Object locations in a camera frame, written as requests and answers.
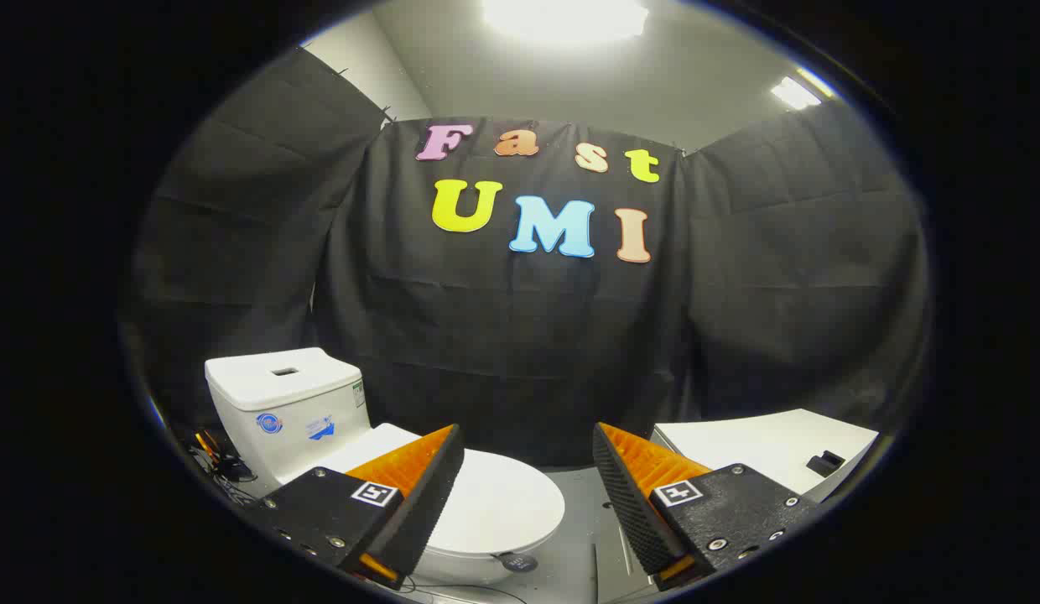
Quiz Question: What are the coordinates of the white top grey cabinet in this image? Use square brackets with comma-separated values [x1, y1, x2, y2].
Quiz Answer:
[652, 409, 880, 504]

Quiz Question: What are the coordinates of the small ceiling light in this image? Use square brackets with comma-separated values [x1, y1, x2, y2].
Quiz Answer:
[770, 75, 824, 111]

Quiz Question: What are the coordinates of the black backdrop cloth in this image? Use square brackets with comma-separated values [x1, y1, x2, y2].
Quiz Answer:
[122, 46, 932, 471]

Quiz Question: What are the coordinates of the white toilet lid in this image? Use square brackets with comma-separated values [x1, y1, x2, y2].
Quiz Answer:
[319, 423, 566, 575]

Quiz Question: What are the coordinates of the large ceiling light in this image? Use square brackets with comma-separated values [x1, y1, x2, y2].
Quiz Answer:
[482, 0, 649, 43]

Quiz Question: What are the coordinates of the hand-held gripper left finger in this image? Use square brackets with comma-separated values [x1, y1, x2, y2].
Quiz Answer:
[256, 424, 466, 590]

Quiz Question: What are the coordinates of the white ceramic toilet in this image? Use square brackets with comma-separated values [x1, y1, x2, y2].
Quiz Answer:
[205, 347, 566, 586]

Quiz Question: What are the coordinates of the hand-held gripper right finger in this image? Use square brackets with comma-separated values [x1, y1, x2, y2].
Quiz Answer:
[592, 421, 823, 592]

